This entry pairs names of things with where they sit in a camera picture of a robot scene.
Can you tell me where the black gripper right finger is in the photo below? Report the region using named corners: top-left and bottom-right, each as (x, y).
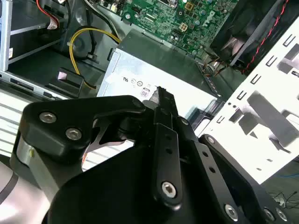
top-left (164, 88), bottom-right (292, 224)

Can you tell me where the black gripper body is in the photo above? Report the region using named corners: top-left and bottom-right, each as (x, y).
top-left (42, 144), bottom-right (225, 224)

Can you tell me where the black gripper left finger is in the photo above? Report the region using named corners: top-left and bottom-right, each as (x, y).
top-left (19, 86), bottom-right (184, 208)

